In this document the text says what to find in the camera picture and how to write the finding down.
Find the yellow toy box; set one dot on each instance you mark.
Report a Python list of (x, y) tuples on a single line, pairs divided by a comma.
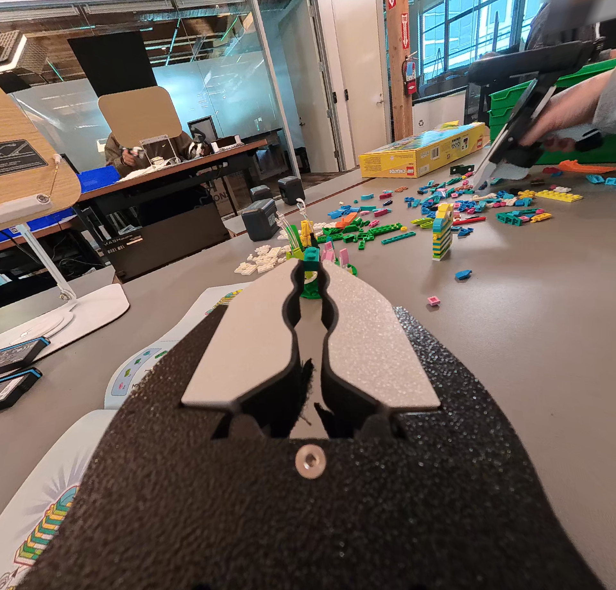
[(409, 159)]

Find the striped brick tower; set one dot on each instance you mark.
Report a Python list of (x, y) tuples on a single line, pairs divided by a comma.
[(442, 239)]

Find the wooden background desk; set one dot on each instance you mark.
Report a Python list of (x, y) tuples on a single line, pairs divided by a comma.
[(192, 163)]

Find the pile of white bricks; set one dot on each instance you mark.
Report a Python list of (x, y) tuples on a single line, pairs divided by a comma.
[(262, 260)]

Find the green plastic bin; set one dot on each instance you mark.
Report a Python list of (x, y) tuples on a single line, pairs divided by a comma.
[(510, 99)]

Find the black monitor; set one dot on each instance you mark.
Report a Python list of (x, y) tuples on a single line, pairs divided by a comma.
[(202, 128)]

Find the black box under desk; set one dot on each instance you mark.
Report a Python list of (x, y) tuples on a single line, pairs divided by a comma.
[(168, 243)]

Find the brick instruction booklet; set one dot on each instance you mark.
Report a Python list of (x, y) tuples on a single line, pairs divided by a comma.
[(139, 364)]

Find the red fire extinguisher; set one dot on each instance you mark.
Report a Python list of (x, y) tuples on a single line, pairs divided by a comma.
[(410, 78)]

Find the green lego flower model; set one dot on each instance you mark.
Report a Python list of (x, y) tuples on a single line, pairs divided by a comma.
[(308, 236)]

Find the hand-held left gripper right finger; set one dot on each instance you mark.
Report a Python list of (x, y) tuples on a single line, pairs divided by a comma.
[(380, 359)]

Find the orange brick piece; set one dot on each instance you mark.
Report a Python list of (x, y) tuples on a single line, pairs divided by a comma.
[(582, 167)]

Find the pile of colourful bricks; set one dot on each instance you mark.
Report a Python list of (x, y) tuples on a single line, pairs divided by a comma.
[(370, 234)]

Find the yellow brick plate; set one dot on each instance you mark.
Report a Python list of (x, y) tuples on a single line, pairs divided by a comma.
[(558, 195)]

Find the person's right forearm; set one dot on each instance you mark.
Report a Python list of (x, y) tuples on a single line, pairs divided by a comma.
[(606, 104)]

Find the dark grey power station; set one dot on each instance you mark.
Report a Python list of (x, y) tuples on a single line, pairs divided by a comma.
[(291, 191), (262, 193)]

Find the black battery blue trim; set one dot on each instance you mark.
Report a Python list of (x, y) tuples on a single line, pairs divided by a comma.
[(19, 354), (17, 388)]

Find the wooden pillar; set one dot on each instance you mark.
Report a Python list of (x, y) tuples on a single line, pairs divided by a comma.
[(399, 109)]

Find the grey desk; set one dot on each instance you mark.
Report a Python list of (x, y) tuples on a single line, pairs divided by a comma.
[(505, 359)]

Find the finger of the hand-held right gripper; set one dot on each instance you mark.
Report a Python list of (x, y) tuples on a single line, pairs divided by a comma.
[(486, 174), (512, 171)]

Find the blue storage bin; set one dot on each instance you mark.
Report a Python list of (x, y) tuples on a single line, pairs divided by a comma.
[(96, 181)]

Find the black battery packs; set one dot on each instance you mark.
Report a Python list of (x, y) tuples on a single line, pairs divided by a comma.
[(260, 219)]

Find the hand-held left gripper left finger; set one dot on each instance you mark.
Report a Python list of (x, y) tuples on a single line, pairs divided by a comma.
[(250, 344)]

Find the teal toy brick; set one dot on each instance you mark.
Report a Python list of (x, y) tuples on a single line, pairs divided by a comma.
[(312, 258)]

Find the white door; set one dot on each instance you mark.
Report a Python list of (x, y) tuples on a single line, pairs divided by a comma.
[(358, 94)]

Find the white desk lamp wooden head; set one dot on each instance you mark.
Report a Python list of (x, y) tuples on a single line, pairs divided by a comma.
[(29, 133)]

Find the small pink brick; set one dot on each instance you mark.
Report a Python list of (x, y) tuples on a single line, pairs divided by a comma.
[(433, 301)]

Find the white recycling bin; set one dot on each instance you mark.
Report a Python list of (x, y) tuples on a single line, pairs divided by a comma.
[(440, 118)]

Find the person's right hand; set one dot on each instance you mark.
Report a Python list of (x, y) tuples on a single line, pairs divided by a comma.
[(563, 114)]

